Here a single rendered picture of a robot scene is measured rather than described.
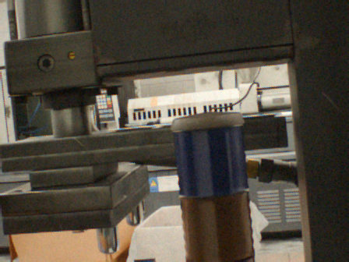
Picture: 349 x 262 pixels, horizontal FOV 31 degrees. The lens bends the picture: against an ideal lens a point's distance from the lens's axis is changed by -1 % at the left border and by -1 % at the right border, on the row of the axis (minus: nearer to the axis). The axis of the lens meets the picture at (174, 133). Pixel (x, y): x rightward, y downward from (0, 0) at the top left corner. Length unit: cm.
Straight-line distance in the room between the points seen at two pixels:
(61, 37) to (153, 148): 13
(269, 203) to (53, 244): 250
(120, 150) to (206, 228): 25
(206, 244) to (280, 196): 477
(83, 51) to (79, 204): 13
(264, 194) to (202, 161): 478
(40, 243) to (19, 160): 243
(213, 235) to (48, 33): 31
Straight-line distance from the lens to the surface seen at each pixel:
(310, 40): 53
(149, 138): 56
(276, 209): 512
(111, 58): 54
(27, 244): 305
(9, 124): 555
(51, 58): 58
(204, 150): 32
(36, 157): 59
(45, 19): 58
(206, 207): 33
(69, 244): 296
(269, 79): 563
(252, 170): 67
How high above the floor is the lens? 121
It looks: 3 degrees down
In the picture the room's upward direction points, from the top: 6 degrees counter-clockwise
